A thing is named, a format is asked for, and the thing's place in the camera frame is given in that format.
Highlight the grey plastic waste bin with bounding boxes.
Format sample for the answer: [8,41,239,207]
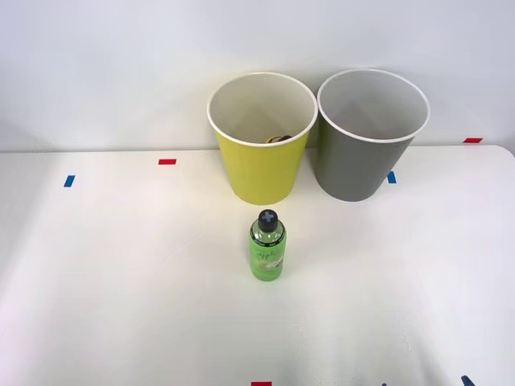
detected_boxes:
[316,68,431,203]

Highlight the yellow-green plastic waste bin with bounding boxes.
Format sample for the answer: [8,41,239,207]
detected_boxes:
[206,71,318,205]

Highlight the green label bottle black cap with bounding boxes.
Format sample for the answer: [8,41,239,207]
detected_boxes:
[246,208,289,281]

